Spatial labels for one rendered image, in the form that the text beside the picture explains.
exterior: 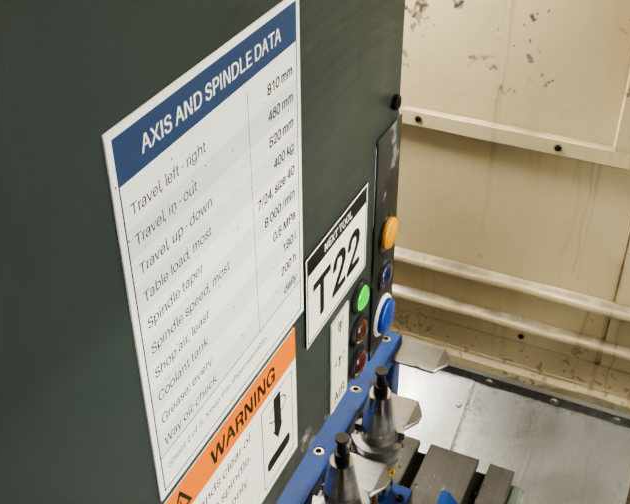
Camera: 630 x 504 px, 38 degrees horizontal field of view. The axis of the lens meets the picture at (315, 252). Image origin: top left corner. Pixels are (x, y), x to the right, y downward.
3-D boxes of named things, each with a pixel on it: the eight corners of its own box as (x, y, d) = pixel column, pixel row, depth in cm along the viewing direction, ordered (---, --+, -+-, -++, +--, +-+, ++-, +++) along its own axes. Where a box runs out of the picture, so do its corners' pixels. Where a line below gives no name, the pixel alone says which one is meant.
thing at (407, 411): (427, 407, 113) (427, 402, 113) (412, 436, 110) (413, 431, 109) (375, 390, 116) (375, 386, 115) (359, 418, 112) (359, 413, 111)
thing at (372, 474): (396, 469, 105) (396, 465, 105) (379, 503, 101) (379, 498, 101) (340, 450, 108) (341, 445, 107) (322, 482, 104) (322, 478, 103)
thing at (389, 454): (359, 423, 112) (359, 409, 111) (407, 434, 111) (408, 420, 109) (346, 461, 107) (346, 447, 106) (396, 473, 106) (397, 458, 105)
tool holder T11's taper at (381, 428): (364, 416, 110) (366, 375, 106) (400, 424, 109) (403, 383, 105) (355, 443, 106) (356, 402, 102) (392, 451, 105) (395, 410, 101)
